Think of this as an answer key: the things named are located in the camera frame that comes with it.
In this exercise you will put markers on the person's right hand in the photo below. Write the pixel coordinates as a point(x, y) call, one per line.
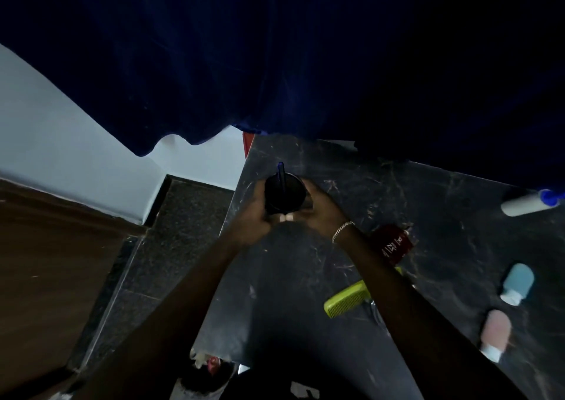
point(324, 216)

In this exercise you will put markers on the person's left hand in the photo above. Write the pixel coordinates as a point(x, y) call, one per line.
point(249, 223)

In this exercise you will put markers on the person's left thumb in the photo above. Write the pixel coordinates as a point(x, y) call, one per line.
point(276, 221)

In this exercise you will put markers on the person's right thumb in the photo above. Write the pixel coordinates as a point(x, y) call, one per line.
point(300, 218)

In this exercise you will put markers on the black cup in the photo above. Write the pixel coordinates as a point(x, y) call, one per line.
point(284, 196)

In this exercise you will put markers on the person's right forearm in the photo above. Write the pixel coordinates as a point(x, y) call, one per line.
point(419, 324)

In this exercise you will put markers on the person's left forearm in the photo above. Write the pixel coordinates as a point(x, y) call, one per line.
point(176, 316)

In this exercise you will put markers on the blue toothbrush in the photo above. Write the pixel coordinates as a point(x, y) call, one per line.
point(281, 174)

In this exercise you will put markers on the small red object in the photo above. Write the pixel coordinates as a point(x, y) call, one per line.
point(248, 143)

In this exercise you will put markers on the green comb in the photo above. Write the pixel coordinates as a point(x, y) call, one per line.
point(344, 300)

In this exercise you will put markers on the red tube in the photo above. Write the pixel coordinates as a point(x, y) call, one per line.
point(393, 245)

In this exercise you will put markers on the person's dark shirt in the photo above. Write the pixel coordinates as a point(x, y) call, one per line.
point(318, 369)

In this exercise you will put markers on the person's shoe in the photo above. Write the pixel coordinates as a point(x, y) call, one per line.
point(207, 373)

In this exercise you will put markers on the dark blue curtain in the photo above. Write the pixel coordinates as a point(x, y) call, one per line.
point(287, 51)

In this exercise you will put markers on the white bottle with blue cap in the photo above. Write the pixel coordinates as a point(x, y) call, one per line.
point(525, 204)

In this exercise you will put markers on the light blue travel bottle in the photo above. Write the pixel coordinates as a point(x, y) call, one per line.
point(517, 280)

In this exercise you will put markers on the pink travel bottle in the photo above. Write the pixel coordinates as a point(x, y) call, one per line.
point(496, 333)

